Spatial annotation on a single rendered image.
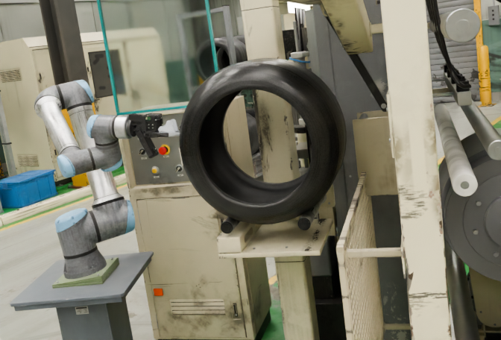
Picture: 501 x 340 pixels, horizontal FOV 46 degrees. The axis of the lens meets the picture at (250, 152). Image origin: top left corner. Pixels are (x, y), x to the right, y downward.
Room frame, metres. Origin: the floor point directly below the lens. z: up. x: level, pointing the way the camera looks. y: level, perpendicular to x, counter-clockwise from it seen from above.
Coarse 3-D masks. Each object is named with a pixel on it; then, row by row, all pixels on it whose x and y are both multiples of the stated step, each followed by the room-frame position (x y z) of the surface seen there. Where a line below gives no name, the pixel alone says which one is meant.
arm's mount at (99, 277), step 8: (112, 264) 2.59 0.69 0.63; (96, 272) 2.51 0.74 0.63; (104, 272) 2.49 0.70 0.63; (112, 272) 2.57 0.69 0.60; (64, 280) 2.49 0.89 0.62; (72, 280) 2.47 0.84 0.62; (80, 280) 2.45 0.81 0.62; (88, 280) 2.45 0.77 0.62; (96, 280) 2.45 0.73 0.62; (104, 280) 2.47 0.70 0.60
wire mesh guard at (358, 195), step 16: (352, 208) 1.73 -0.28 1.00; (368, 208) 2.21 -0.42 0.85; (352, 224) 1.70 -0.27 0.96; (368, 224) 2.16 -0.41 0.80; (352, 240) 1.67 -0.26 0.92; (368, 240) 2.10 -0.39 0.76; (368, 272) 2.02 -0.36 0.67; (368, 288) 1.96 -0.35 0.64; (352, 304) 1.53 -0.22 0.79; (368, 304) 1.89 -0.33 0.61; (352, 320) 1.50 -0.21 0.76; (368, 320) 1.84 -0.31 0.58; (352, 336) 1.42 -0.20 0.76; (368, 336) 1.79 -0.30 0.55
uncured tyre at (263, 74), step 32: (256, 64) 2.01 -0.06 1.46; (288, 64) 2.06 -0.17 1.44; (192, 96) 2.07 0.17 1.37; (224, 96) 2.02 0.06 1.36; (288, 96) 1.94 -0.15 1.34; (320, 96) 1.95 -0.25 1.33; (192, 128) 2.04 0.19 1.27; (320, 128) 1.92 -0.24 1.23; (192, 160) 2.04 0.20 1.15; (224, 160) 2.30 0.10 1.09; (320, 160) 1.92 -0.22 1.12; (224, 192) 2.04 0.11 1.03; (256, 192) 2.27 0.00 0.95; (288, 192) 2.23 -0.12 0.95; (320, 192) 1.95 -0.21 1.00
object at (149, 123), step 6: (132, 114) 2.23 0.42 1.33; (138, 114) 2.23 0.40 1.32; (144, 114) 2.22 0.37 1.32; (150, 114) 2.23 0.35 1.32; (156, 114) 2.23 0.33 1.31; (132, 120) 2.22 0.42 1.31; (138, 120) 2.21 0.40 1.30; (144, 120) 2.18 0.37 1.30; (150, 120) 2.19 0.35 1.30; (156, 120) 2.18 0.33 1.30; (162, 120) 2.23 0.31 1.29; (132, 126) 2.22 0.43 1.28; (138, 126) 2.21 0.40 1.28; (144, 126) 2.18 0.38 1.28; (150, 126) 2.19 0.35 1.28; (156, 126) 2.18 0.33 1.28; (132, 132) 2.22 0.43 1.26; (144, 132) 2.20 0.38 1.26; (150, 132) 2.18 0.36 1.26
